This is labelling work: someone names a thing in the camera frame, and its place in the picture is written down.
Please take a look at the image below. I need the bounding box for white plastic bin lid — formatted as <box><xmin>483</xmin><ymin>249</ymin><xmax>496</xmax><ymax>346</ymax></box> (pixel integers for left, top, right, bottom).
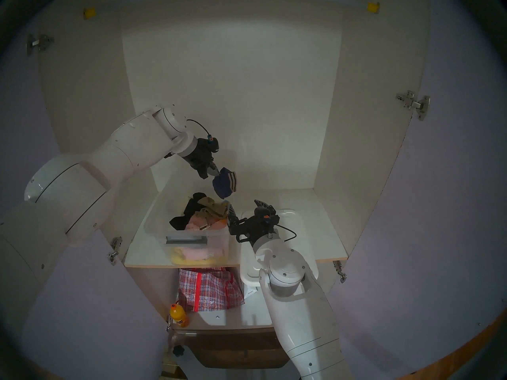
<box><xmin>240</xmin><ymin>208</ymin><xmax>320</xmax><ymax>285</ymax></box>

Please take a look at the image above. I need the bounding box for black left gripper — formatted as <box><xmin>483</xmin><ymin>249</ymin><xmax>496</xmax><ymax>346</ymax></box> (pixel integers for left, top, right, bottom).
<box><xmin>186</xmin><ymin>139</ymin><xmax>221</xmax><ymax>180</ymax></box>

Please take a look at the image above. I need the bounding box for pale closet rod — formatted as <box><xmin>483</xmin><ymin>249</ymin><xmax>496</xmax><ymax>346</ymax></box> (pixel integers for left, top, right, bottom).
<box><xmin>95</xmin><ymin>0</ymin><xmax>369</xmax><ymax>12</ymax></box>

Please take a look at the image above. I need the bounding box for clear plastic storage bin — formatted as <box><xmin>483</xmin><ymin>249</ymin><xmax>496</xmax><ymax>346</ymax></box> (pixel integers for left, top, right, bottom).
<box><xmin>143</xmin><ymin>148</ymin><xmax>237</xmax><ymax>266</ymax></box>

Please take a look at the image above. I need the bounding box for navy striped sock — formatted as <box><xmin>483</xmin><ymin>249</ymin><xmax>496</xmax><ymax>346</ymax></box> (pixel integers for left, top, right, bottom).
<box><xmin>212</xmin><ymin>167</ymin><xmax>238</xmax><ymax>200</ymax></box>

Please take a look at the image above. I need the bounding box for white shelf board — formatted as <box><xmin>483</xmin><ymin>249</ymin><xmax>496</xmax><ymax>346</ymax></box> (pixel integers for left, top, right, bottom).
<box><xmin>124</xmin><ymin>187</ymin><xmax>349</xmax><ymax>269</ymax></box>

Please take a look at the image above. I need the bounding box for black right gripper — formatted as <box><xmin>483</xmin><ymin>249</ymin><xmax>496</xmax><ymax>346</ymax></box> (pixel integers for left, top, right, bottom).
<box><xmin>227</xmin><ymin>199</ymin><xmax>280</xmax><ymax>245</ymax></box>

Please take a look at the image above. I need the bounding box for brown wooden panel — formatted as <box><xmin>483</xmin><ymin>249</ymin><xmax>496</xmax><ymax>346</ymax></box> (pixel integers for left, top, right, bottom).
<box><xmin>172</xmin><ymin>330</ymin><xmax>290</xmax><ymax>370</ymax></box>

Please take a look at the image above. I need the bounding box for olive green sock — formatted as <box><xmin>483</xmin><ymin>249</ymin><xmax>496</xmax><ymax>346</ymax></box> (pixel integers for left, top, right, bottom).
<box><xmin>198</xmin><ymin>197</ymin><xmax>230</xmax><ymax>221</ymax></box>

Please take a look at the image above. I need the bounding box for orange bottle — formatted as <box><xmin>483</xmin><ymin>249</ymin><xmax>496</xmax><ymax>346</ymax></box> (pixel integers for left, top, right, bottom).
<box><xmin>170</xmin><ymin>303</ymin><xmax>190</xmax><ymax>328</ymax></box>

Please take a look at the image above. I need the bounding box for red plaid woven bag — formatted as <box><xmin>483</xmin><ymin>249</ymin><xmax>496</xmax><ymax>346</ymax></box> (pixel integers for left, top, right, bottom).
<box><xmin>177</xmin><ymin>267</ymin><xmax>245</xmax><ymax>313</ymax></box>

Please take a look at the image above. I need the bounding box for pale pink cloth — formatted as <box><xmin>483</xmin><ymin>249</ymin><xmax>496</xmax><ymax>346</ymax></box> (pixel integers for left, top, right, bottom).
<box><xmin>184</xmin><ymin>247</ymin><xmax>216</xmax><ymax>261</ymax></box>

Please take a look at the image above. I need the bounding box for black sock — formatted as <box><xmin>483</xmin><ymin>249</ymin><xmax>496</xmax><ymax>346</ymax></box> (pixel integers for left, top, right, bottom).
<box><xmin>170</xmin><ymin>192</ymin><xmax>207</xmax><ymax>230</ymax></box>

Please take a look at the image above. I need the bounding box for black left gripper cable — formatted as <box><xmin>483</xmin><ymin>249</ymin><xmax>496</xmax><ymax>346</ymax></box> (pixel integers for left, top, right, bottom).
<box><xmin>186</xmin><ymin>119</ymin><xmax>212</xmax><ymax>140</ymax></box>

